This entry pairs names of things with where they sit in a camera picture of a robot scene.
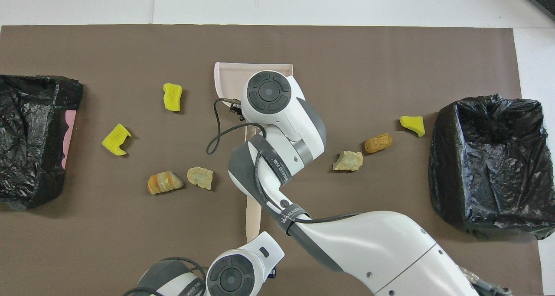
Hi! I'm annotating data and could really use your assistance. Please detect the brown bread roll toy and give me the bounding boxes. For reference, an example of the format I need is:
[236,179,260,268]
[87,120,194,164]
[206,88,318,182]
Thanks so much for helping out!
[364,133,394,154]

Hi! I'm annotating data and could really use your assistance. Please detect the right black bagged bin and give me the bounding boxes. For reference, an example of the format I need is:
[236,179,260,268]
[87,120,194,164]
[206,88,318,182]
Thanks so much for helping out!
[0,74,84,211]

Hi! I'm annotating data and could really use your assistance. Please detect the beige plastic dustpan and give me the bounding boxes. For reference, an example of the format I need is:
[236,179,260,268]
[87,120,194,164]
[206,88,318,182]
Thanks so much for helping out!
[214,62,294,141]

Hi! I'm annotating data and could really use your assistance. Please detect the yellow sponge piece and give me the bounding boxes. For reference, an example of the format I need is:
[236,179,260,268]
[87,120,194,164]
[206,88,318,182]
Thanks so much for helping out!
[163,83,183,112]
[102,124,132,156]

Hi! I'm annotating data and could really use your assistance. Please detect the orange striped croissant toy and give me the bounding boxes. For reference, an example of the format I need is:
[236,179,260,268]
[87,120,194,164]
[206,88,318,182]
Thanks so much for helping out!
[147,171,184,195]

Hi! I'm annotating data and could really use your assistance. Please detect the black plastic trash bag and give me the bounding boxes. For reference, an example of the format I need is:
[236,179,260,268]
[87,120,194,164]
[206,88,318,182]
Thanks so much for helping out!
[428,94,555,240]

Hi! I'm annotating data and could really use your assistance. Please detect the pink bin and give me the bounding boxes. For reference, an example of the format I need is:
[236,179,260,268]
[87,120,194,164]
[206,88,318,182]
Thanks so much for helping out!
[61,110,78,169]

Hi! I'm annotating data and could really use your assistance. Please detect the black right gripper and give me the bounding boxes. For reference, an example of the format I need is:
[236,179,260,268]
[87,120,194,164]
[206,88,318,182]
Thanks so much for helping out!
[229,98,244,122]

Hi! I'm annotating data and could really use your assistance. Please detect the brown paper table mat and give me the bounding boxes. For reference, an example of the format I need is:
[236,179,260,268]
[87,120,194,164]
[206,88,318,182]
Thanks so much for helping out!
[0,24,545,296]

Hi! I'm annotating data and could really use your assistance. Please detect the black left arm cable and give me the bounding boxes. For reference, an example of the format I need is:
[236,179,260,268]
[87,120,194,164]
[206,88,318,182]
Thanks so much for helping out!
[124,256,206,296]

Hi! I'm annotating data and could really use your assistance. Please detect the beige hand brush black bristles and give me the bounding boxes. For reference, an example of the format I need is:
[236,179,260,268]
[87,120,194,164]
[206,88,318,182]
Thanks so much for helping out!
[245,191,263,243]

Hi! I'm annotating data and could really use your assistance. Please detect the pale dumpling toy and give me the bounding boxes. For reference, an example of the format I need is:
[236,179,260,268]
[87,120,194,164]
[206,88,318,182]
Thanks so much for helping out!
[187,166,214,191]

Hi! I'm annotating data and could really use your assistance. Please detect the pale yellow chunk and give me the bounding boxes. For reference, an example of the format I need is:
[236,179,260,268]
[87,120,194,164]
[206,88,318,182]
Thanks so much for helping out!
[333,151,363,172]

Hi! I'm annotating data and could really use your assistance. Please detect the yellow sponge wedge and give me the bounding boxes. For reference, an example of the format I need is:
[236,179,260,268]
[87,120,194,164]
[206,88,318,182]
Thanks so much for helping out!
[399,116,426,138]

